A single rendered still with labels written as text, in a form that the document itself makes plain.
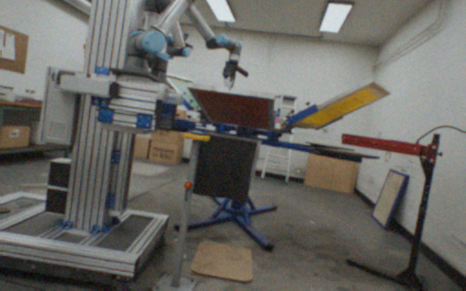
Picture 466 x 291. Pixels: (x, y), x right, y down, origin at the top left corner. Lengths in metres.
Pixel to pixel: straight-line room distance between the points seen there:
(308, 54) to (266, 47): 0.90
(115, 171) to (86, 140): 0.26
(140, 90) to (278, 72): 5.19
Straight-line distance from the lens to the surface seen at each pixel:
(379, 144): 2.65
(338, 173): 6.77
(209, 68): 7.04
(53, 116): 2.23
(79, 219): 2.30
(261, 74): 6.85
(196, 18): 2.16
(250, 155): 2.11
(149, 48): 1.78
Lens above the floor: 1.06
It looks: 3 degrees down
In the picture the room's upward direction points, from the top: 9 degrees clockwise
